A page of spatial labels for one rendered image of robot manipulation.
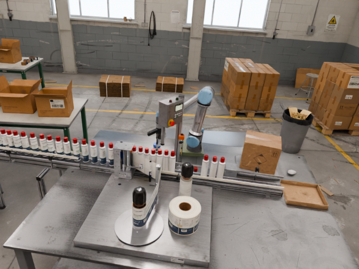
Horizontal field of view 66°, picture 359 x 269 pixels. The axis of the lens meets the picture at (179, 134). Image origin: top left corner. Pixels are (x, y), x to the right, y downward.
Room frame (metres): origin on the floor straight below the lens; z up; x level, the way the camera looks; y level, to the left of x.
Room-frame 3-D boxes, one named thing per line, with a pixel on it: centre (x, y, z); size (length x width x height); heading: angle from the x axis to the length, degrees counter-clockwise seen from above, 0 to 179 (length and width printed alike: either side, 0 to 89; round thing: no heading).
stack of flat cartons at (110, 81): (5.82, 1.49, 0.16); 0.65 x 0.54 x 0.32; 98
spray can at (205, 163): (1.82, -0.22, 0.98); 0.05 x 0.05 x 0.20
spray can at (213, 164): (1.81, -0.29, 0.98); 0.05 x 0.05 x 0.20
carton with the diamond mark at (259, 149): (2.10, -0.72, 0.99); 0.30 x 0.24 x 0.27; 75
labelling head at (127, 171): (1.78, 0.41, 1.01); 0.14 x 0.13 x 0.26; 85
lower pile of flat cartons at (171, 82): (6.40, 0.33, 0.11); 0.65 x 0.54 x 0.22; 91
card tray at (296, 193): (1.74, -1.01, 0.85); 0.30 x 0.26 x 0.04; 85
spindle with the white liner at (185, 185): (1.55, -0.07, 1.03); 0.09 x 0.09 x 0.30
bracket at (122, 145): (1.77, 0.41, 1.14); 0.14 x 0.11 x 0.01; 85
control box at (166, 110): (1.92, 0.08, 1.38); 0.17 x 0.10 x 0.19; 140
